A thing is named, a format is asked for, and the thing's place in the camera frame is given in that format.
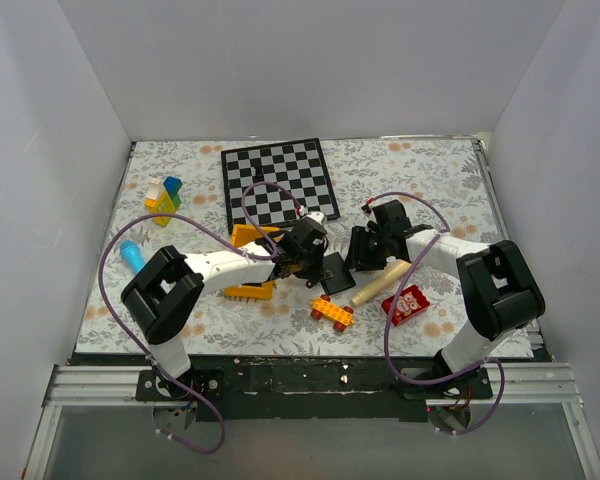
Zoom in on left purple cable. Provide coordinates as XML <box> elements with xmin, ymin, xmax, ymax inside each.
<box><xmin>99</xmin><ymin>182</ymin><xmax>309</xmax><ymax>454</ymax></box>

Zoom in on black leather card holder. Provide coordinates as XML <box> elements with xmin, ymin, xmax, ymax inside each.
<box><xmin>320</xmin><ymin>252</ymin><xmax>356</xmax><ymax>295</ymax></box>

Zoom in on floral table mat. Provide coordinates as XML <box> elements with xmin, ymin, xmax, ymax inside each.
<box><xmin>75</xmin><ymin>139</ymin><xmax>503</xmax><ymax>357</ymax></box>

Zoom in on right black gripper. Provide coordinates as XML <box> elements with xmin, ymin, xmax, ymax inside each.
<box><xmin>341</xmin><ymin>226</ymin><xmax>389</xmax><ymax>272</ymax></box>

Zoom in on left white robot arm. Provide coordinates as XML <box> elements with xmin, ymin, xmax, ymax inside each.
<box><xmin>121</xmin><ymin>211</ymin><xmax>327</xmax><ymax>400</ymax></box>

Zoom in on black white chessboard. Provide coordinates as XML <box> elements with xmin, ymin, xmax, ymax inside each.
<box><xmin>221</xmin><ymin>138</ymin><xmax>340</xmax><ymax>231</ymax></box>

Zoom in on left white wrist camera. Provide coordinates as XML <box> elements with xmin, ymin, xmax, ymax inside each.
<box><xmin>298</xmin><ymin>206</ymin><xmax>327</xmax><ymax>226</ymax></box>

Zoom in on colourful stacked toy blocks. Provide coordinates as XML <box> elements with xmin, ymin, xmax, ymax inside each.
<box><xmin>144</xmin><ymin>176</ymin><xmax>182</xmax><ymax>214</ymax></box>

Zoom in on aluminium frame rail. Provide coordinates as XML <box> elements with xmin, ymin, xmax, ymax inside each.
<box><xmin>22</xmin><ymin>363</ymin><xmax>156</xmax><ymax>480</ymax></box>

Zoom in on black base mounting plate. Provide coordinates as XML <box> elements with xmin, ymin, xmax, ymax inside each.
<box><xmin>134</xmin><ymin>354</ymin><xmax>496</xmax><ymax>424</ymax></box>

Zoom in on cream toy microphone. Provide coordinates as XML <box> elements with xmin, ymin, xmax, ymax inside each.
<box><xmin>351</xmin><ymin>260</ymin><xmax>411</xmax><ymax>307</ymax></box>

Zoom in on yellow plastic bin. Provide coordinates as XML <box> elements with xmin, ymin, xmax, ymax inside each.
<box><xmin>224</xmin><ymin>224</ymin><xmax>275</xmax><ymax>301</ymax></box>

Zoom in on purple cable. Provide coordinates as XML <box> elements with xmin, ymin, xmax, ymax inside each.
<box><xmin>99</xmin><ymin>182</ymin><xmax>309</xmax><ymax>454</ymax></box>
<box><xmin>362</xmin><ymin>192</ymin><xmax>506</xmax><ymax>435</ymax></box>

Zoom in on red owl toy block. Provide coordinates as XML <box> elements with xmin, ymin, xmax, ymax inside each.
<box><xmin>391</xmin><ymin>285</ymin><xmax>430</xmax><ymax>326</ymax></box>

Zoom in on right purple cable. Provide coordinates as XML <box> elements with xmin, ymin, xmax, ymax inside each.
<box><xmin>362</xmin><ymin>192</ymin><xmax>506</xmax><ymax>435</ymax></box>

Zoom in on blue toy microphone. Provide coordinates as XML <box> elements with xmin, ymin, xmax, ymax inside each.
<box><xmin>119</xmin><ymin>240</ymin><xmax>146</xmax><ymax>275</ymax></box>

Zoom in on orange toy car block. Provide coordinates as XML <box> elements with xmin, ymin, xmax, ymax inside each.
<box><xmin>310</xmin><ymin>294</ymin><xmax>354</xmax><ymax>333</ymax></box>

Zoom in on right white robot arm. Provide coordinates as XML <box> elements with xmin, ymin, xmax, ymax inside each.
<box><xmin>345</xmin><ymin>199</ymin><xmax>546</xmax><ymax>398</ymax></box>

